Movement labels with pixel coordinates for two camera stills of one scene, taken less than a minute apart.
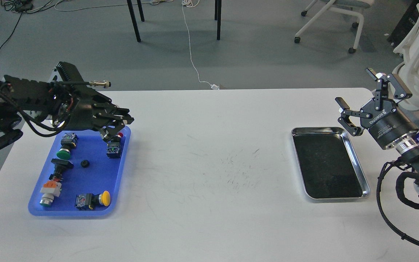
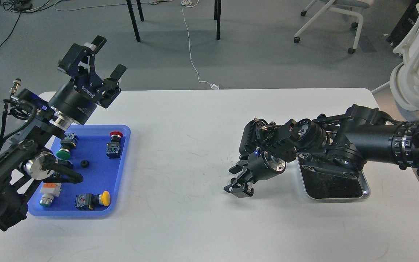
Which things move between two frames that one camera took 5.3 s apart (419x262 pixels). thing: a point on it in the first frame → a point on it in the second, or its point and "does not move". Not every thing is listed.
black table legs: [218, 10] does not move
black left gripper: [83, 110] → [77, 98]
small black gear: [84, 163] does not move
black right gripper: [388, 124] → [262, 166]
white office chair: [353, 7] does not move
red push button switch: [113, 150] does not move
